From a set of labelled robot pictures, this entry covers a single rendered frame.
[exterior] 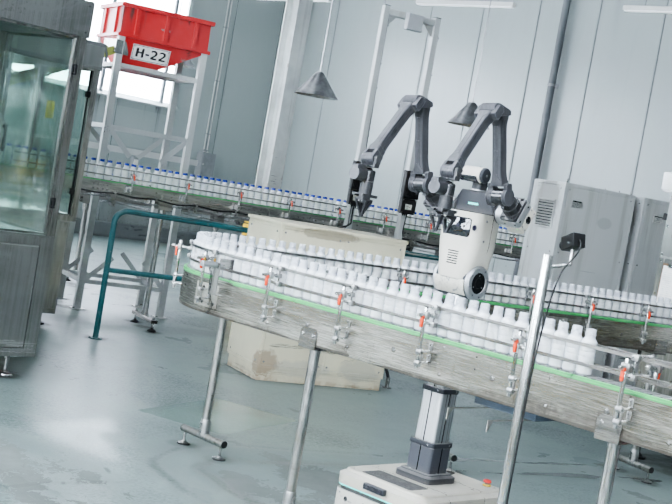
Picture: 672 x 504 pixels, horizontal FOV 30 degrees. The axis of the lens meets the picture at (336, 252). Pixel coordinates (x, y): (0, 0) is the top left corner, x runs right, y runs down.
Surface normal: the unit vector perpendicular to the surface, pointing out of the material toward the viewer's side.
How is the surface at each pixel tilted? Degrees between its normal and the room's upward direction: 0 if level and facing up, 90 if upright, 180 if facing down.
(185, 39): 90
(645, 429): 90
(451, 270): 90
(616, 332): 90
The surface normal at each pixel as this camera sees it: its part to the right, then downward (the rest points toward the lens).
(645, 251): 0.46, 0.13
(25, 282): 0.70, 0.16
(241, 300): -0.69, -0.08
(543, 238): -0.87, -0.13
